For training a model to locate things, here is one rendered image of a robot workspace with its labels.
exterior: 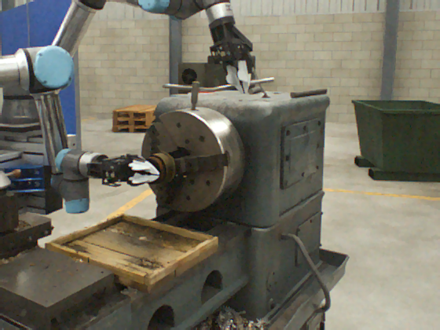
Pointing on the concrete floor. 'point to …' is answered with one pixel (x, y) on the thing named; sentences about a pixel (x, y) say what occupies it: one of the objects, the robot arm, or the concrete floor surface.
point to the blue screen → (50, 25)
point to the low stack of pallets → (133, 118)
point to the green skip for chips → (399, 139)
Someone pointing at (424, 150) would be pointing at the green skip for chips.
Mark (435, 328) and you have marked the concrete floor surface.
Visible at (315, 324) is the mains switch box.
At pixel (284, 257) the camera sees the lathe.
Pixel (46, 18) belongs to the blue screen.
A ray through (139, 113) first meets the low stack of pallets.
